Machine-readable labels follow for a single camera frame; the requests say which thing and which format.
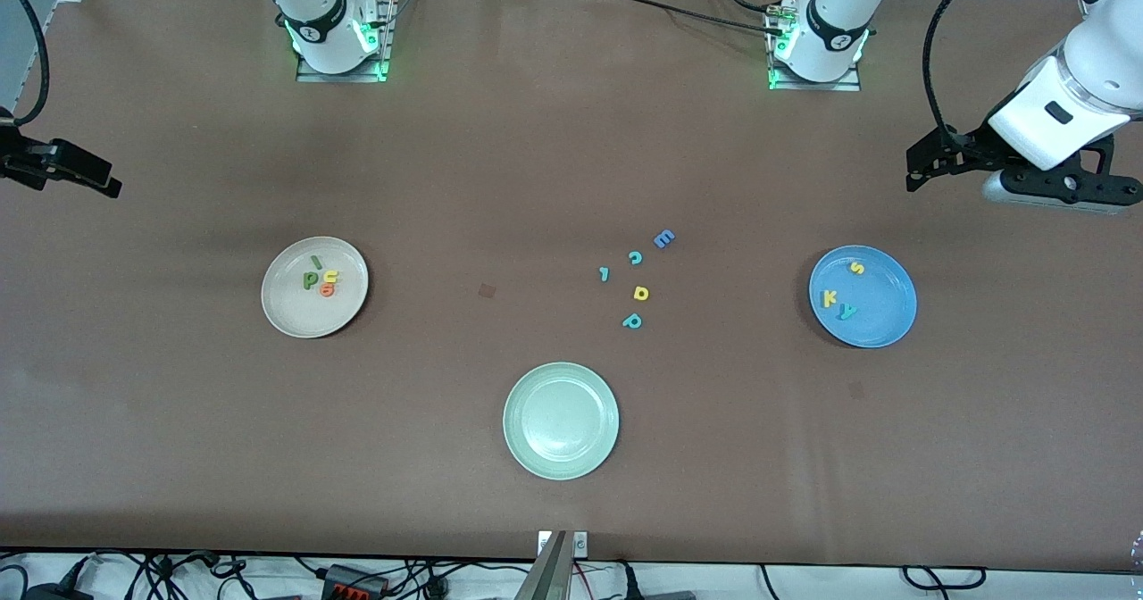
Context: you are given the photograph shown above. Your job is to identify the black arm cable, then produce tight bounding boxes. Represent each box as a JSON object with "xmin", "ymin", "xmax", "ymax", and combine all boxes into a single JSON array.
[
  {"xmin": 922, "ymin": 0, "xmax": 994, "ymax": 137},
  {"xmin": 0, "ymin": 0, "xmax": 50, "ymax": 128}
]

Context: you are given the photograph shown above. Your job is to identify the pale green round plate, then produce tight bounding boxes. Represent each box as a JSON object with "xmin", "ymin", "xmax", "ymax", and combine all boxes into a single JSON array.
[{"xmin": 503, "ymin": 362, "xmax": 620, "ymax": 481}]

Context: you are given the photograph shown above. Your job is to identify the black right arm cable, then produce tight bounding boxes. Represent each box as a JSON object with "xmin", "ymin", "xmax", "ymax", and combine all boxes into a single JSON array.
[{"xmin": 0, "ymin": 0, "xmax": 50, "ymax": 128}]

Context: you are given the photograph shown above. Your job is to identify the long black table cable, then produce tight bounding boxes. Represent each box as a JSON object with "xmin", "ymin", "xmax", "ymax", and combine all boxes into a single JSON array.
[{"xmin": 585, "ymin": 0, "xmax": 787, "ymax": 37}]

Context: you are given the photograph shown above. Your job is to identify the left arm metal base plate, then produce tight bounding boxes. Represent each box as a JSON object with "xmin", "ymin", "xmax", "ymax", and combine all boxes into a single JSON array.
[{"xmin": 766, "ymin": 0, "xmax": 863, "ymax": 92}]

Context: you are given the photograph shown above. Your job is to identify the beige brown round plate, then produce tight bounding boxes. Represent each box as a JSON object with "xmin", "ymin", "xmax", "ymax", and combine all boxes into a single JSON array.
[{"xmin": 261, "ymin": 237, "xmax": 369, "ymax": 339}]

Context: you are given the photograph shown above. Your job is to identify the black orange power strip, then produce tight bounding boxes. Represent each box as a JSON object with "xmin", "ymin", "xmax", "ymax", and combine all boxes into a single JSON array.
[{"xmin": 320, "ymin": 564, "xmax": 391, "ymax": 600}]

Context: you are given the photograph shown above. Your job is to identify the white mounting bracket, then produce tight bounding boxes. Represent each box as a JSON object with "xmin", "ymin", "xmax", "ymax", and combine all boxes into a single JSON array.
[{"xmin": 537, "ymin": 530, "xmax": 589, "ymax": 558}]

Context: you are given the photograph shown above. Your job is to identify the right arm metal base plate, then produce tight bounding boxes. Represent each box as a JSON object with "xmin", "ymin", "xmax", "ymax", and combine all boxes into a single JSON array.
[{"xmin": 296, "ymin": 0, "xmax": 394, "ymax": 83}]

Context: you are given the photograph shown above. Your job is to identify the blue round plate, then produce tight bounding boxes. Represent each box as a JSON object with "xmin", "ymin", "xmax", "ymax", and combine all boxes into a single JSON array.
[{"xmin": 809, "ymin": 245, "xmax": 918, "ymax": 349}]

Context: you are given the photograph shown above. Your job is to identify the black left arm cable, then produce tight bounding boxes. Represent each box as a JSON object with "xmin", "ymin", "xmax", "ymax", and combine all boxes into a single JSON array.
[{"xmin": 922, "ymin": 0, "xmax": 994, "ymax": 137}]

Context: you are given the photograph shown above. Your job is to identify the aluminium profile bar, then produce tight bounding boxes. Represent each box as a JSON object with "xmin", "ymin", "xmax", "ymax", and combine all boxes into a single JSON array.
[{"xmin": 516, "ymin": 530, "xmax": 572, "ymax": 600}]

